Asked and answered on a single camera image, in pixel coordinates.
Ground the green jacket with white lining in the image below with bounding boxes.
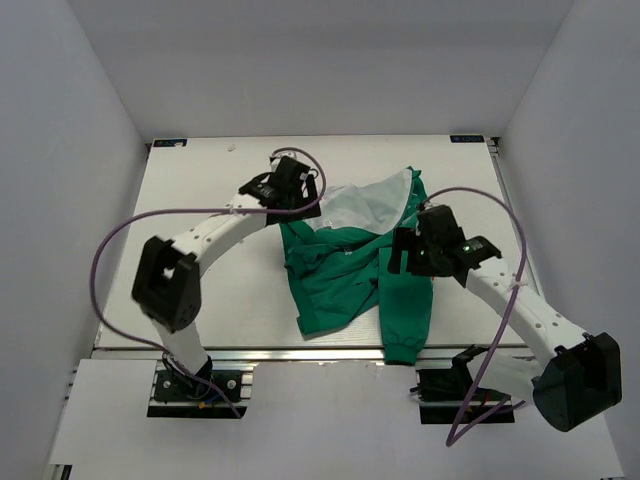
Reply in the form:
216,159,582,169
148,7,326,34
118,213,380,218
280,167,434,365

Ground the blue label sticker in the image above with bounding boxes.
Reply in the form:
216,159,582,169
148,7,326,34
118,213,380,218
449,134,485,144
152,138,187,148

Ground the blue label sticker left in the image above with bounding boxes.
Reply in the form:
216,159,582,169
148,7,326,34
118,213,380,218
152,138,187,148

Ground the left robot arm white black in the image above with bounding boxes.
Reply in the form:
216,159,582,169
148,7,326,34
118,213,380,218
132,152,321,399

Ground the blue label sticker right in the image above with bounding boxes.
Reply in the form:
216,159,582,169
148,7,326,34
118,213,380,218
449,134,485,144

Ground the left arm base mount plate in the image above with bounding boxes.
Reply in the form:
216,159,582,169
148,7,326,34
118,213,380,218
147,361,253,420

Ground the aluminium table front rail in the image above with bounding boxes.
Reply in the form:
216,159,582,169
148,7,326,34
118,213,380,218
94,344,466,365

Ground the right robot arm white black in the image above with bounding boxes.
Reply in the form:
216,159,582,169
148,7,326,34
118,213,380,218
388,205,622,432

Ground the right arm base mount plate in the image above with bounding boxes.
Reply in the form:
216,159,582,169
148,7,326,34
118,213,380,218
409,345,515,426

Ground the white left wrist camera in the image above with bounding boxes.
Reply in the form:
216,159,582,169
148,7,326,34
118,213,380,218
269,155,281,172

